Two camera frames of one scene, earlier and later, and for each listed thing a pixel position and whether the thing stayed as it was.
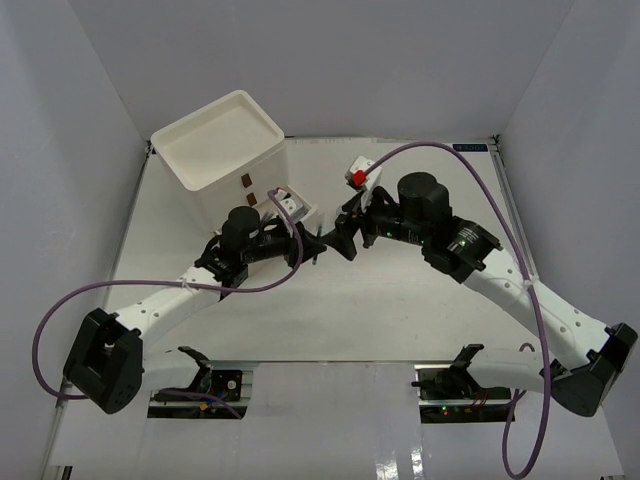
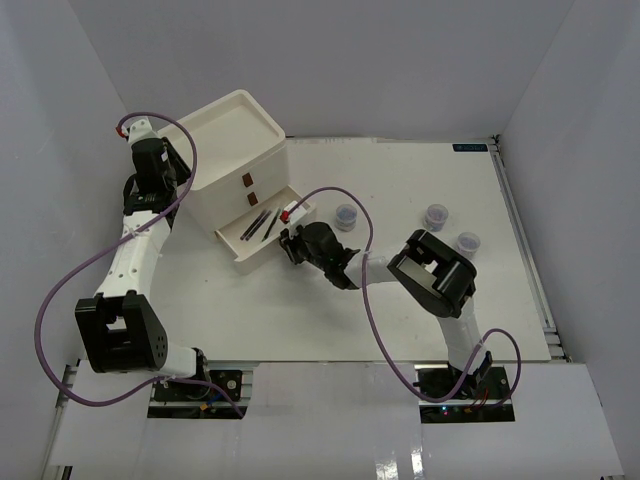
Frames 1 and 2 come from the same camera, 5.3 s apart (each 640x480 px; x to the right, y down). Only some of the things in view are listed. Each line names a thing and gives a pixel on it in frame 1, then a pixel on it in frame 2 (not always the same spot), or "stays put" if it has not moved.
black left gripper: x=292 y=254 → x=183 y=171
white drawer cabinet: x=231 y=154 stays put
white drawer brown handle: x=251 y=199 stays put
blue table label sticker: x=470 y=147 stays put
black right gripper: x=341 y=238 → x=288 y=244
